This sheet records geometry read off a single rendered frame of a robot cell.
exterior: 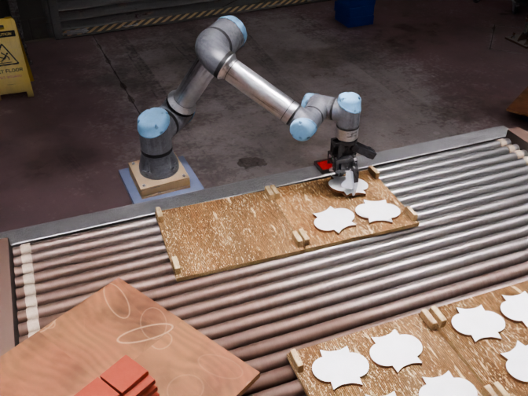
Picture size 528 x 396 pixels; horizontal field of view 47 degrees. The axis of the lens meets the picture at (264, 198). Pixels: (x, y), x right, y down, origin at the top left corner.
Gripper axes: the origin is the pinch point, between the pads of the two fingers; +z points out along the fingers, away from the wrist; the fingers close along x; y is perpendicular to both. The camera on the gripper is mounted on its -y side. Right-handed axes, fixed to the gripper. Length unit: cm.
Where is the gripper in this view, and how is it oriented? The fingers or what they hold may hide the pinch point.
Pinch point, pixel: (348, 185)
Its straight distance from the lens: 216.9
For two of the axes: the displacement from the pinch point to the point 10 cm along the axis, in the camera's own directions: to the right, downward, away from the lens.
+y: -9.5, 2.0, -2.6
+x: 3.2, 5.5, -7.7
